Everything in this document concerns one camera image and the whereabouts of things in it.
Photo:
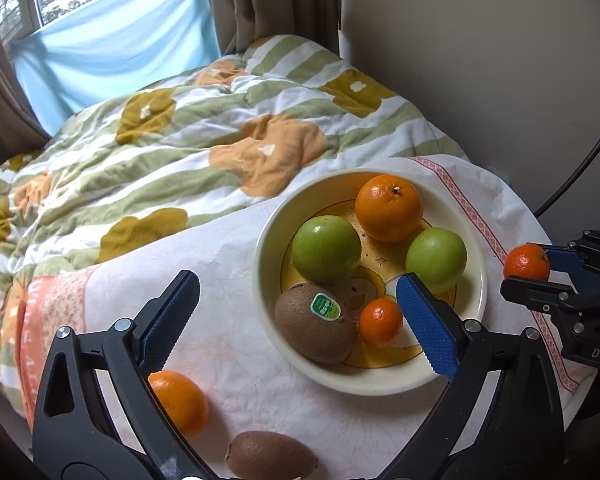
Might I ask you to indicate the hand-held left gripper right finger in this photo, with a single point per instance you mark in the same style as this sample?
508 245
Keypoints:
427 325

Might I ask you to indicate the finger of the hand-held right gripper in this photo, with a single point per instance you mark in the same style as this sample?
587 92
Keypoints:
535 292
562 261

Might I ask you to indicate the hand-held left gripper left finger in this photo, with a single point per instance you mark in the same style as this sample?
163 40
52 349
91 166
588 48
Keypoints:
172 320

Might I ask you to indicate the small mandarin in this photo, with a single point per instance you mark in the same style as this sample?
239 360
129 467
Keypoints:
380 322
525 262

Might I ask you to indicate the green apple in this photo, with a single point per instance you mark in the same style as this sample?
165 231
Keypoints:
326 247
436 259

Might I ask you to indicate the large orange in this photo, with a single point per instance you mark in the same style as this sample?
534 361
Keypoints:
180 405
389 207

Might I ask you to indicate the cream yellow duck bowl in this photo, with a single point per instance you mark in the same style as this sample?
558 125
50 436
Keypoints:
267 260

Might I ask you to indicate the kiwi with green sticker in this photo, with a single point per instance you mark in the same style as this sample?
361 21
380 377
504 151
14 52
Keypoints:
305 330

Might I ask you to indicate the brown kiwi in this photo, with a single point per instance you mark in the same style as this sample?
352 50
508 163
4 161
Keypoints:
272 456

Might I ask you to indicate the white pink-bordered tablecloth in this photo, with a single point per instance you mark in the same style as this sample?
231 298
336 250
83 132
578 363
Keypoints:
230 285

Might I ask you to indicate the floral striped blanket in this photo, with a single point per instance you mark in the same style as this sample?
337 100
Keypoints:
130 160

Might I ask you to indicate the brown curtain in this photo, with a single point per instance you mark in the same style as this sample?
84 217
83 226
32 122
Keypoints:
270 0
0 100

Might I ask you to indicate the light blue cloth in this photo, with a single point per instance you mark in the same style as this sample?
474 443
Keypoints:
120 35

